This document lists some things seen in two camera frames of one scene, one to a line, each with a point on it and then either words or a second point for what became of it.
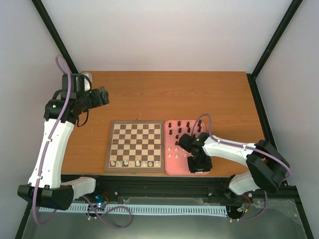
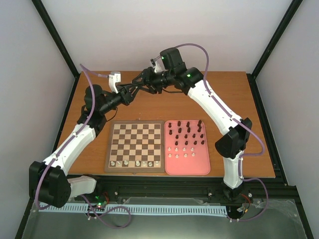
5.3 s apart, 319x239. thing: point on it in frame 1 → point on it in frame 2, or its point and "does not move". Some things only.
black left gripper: x=99 y=100 → x=125 y=92
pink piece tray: x=176 y=157 does not move
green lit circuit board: x=100 y=200 does not move
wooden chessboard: x=135 y=146 does not move
